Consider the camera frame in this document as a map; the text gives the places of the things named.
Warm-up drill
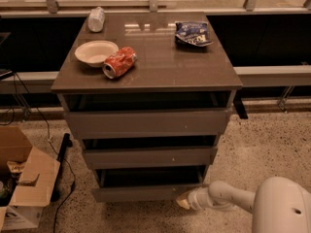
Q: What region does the crushed orange soda can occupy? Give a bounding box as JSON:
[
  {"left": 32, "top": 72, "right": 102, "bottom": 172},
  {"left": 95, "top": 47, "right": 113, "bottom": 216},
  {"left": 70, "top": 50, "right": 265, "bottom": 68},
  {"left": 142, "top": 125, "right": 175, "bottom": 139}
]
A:
[{"left": 102, "top": 47, "right": 137, "bottom": 79}]

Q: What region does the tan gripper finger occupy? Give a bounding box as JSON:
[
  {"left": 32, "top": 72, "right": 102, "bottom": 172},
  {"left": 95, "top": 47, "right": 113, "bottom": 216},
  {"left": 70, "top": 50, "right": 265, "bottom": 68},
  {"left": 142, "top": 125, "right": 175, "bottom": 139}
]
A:
[{"left": 176, "top": 192, "right": 190, "bottom": 210}]

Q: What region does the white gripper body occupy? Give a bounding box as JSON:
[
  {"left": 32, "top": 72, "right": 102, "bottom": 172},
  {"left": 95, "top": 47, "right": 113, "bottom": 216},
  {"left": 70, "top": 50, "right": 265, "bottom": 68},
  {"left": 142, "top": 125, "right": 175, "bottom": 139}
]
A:
[{"left": 188, "top": 187, "right": 213, "bottom": 210}]

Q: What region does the grey drawer cabinet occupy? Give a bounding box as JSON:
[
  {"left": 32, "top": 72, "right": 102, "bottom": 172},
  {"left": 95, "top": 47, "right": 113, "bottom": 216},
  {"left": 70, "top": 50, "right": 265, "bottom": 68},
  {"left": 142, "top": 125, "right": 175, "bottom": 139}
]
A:
[{"left": 50, "top": 11, "right": 243, "bottom": 180}]

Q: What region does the grey drawer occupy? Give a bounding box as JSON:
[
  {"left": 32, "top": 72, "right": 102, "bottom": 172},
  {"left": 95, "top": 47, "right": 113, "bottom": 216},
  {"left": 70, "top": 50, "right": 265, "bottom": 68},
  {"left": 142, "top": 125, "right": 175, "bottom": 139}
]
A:
[
  {"left": 84, "top": 135, "right": 219, "bottom": 169},
  {"left": 63, "top": 91, "right": 233, "bottom": 140},
  {"left": 92, "top": 165, "right": 208, "bottom": 202}
]

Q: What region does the black cable on floor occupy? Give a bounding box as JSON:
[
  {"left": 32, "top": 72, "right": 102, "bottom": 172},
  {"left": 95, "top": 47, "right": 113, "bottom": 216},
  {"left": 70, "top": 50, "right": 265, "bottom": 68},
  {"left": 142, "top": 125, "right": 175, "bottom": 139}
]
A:
[{"left": 0, "top": 71, "right": 78, "bottom": 233}]

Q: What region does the open cardboard box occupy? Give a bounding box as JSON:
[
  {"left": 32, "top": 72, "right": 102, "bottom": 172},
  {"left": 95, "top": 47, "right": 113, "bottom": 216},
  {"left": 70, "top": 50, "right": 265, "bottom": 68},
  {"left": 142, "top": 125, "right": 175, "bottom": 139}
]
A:
[{"left": 0, "top": 126, "right": 60, "bottom": 231}]

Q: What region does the black bar on floor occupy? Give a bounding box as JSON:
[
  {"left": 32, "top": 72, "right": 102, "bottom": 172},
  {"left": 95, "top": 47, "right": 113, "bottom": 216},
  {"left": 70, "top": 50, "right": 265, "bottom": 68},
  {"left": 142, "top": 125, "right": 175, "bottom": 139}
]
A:
[{"left": 51, "top": 133, "right": 72, "bottom": 202}]

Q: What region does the blue chip bag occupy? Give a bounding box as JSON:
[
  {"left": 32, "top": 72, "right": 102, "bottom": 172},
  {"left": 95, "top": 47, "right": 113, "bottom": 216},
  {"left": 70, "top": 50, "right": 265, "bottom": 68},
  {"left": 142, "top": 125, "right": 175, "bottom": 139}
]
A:
[{"left": 175, "top": 21, "right": 212, "bottom": 47}]

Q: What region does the white bowl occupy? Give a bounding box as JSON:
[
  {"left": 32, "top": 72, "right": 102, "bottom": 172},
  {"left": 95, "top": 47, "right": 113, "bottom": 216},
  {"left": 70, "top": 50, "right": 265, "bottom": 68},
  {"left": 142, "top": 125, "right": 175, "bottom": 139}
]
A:
[{"left": 75, "top": 40, "right": 119, "bottom": 68}]

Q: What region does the grey bottom drawer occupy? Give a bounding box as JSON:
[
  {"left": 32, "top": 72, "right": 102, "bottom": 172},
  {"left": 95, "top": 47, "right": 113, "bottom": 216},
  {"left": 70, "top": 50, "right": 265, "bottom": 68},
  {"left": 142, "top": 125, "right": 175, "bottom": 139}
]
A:
[{"left": 92, "top": 165, "right": 208, "bottom": 202}]

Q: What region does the grey top drawer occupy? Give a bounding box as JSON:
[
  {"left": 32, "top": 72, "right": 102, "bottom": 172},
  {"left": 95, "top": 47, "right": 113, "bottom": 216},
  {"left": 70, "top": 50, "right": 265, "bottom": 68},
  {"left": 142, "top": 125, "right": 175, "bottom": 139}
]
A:
[{"left": 63, "top": 91, "right": 233, "bottom": 140}]

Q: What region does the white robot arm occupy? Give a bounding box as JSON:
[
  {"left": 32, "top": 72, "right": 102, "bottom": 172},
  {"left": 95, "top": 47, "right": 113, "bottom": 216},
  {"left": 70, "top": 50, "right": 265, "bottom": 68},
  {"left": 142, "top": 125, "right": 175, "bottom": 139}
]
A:
[{"left": 176, "top": 177, "right": 311, "bottom": 233}]

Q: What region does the grey middle drawer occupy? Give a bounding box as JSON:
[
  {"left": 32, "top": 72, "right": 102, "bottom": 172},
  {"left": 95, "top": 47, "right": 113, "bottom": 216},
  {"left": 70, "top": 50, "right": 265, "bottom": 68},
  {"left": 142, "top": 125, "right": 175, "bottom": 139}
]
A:
[{"left": 84, "top": 135, "right": 219, "bottom": 169}]

